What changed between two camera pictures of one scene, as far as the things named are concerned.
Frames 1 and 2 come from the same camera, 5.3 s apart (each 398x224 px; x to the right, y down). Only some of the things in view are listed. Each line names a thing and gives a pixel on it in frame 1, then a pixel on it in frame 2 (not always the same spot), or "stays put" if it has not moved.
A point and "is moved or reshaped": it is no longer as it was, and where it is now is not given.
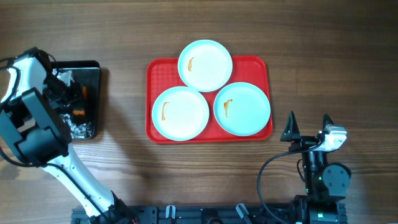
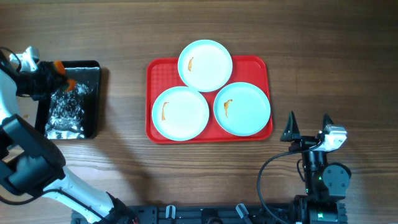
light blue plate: x=180 y=113 stays put
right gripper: x=291 y=130 stays put
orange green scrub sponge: x=80 y=109 is moved or reshaped
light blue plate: x=205 y=65 stays put
